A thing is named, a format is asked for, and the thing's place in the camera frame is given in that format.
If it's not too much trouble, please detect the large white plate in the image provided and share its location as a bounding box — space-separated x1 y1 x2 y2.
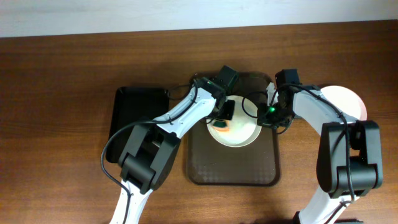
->
321 85 368 121

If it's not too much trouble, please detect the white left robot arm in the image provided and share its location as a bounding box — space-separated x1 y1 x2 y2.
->
100 65 239 223

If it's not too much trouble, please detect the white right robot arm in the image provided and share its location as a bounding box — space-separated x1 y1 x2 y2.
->
255 69 383 224

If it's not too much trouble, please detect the brown serving tray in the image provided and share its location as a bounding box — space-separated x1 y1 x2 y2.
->
185 71 280 187

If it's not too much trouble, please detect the green and pink sponge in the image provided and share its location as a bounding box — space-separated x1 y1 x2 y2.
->
211 119 230 133

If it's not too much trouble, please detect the black plastic tray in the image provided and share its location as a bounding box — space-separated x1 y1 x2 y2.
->
105 86 170 164

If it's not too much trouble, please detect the white plate front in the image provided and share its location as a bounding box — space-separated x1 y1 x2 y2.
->
207 95 262 147

